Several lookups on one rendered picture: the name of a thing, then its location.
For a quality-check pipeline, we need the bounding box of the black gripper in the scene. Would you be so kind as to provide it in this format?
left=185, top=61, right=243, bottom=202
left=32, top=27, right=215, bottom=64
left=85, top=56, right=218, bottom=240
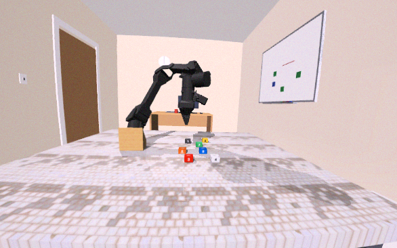
left=178, top=87, right=194, bottom=125

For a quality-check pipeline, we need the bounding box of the blue block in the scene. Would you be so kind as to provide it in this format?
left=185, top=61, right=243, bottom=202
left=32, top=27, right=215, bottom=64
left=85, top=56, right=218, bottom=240
left=199, top=147, right=207, bottom=154

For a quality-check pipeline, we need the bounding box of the red block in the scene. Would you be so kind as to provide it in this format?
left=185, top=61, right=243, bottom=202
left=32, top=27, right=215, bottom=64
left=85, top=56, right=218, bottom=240
left=184, top=154, right=193, bottom=163

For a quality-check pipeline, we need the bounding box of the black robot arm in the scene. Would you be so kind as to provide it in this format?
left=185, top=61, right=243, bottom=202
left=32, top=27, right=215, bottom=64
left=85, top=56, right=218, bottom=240
left=125, top=60, right=211, bottom=130

